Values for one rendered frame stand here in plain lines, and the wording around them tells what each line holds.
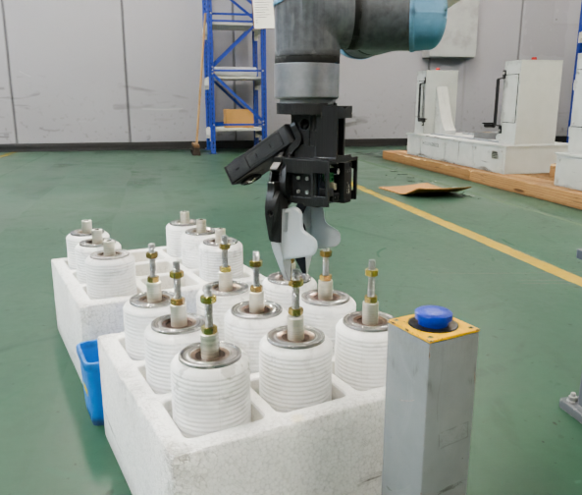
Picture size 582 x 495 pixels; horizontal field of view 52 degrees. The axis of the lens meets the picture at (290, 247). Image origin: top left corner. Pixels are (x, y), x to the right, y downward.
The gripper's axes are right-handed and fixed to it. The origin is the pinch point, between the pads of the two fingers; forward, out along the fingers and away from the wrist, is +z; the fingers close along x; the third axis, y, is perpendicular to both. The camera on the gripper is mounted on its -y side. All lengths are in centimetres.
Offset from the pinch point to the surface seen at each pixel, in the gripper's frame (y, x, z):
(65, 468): -33.6, -12.2, 34.8
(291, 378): 2.7, -4.2, 13.1
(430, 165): -131, 403, 31
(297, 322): 1.5, -0.8, 7.1
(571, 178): -11, 296, 21
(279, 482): 4.4, -9.4, 24.1
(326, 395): 5.5, -0.2, 16.3
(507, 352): 12, 71, 35
